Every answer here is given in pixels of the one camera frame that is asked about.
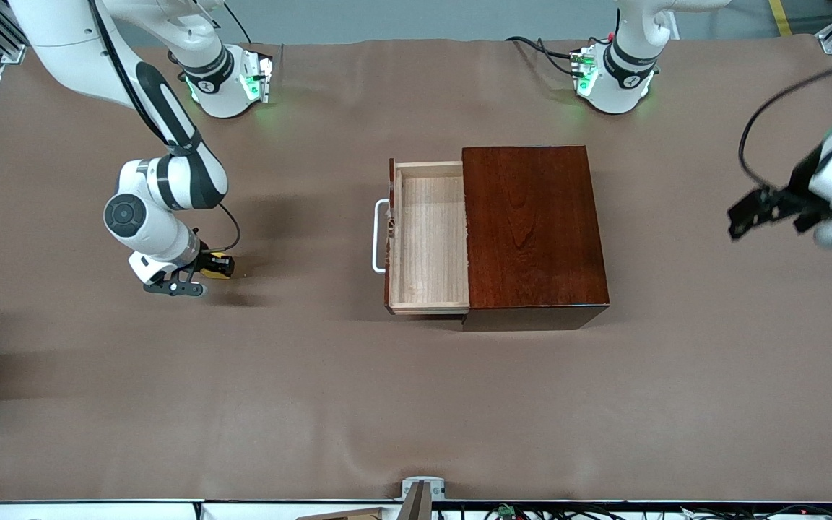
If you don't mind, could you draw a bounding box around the black base power cable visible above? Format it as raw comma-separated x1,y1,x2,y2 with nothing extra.
506,36,590,77
225,4,254,46

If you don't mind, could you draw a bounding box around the dark brown wooden cabinet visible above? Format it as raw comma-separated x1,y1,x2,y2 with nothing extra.
461,144,612,332

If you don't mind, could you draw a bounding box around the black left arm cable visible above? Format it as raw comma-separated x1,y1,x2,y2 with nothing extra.
740,64,832,192

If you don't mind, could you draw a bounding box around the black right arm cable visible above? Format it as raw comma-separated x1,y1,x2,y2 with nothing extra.
87,0,242,254

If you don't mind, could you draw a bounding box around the yellow cube block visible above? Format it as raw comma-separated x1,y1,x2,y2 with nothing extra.
203,251,236,280

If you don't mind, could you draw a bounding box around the brown cardboard piece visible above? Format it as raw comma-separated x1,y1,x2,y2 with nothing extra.
295,507,388,520

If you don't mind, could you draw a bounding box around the grey metal bracket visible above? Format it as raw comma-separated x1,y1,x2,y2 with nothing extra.
402,477,447,503

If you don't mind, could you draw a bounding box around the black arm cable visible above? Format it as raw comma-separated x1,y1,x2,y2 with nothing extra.
87,0,242,254
740,64,832,192

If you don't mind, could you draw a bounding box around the brown table cover sheet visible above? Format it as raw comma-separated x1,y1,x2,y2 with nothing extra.
0,32,832,503

